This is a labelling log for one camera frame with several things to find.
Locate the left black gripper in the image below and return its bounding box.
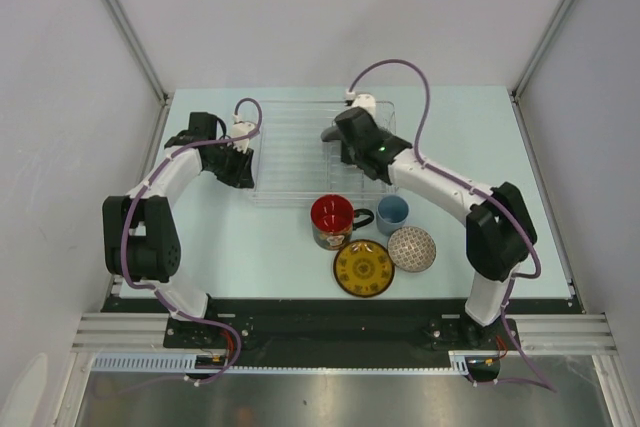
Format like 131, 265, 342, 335
206, 141, 255, 190

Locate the black floral square plate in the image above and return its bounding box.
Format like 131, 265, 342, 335
321, 125, 342, 143

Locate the clear plastic dish rack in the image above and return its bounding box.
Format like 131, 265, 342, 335
249, 99, 396, 207

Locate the red black mug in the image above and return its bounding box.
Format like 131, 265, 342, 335
310, 194, 375, 251

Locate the brown white patterned bowl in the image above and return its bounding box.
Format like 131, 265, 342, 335
387, 226, 437, 273

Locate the yellow round patterned plate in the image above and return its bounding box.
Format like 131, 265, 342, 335
332, 239, 395, 298

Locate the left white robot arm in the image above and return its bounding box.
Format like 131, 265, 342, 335
102, 112, 261, 347

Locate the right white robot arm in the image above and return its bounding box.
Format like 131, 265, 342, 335
321, 106, 541, 348

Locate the light blue cup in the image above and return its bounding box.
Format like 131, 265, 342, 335
375, 195, 409, 236

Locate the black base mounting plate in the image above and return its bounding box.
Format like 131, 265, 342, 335
163, 299, 518, 352

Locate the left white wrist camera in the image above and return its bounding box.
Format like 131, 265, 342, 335
230, 116, 259, 153

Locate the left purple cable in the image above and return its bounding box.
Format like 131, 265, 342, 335
94, 98, 264, 398

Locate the purple cable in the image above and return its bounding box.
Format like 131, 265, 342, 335
94, 98, 264, 398
348, 59, 555, 392

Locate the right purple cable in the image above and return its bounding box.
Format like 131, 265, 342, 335
348, 59, 555, 392

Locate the aluminium frame rail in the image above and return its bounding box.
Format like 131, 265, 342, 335
71, 313, 617, 356

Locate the slotted cable duct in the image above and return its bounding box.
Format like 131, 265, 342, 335
92, 353, 468, 376

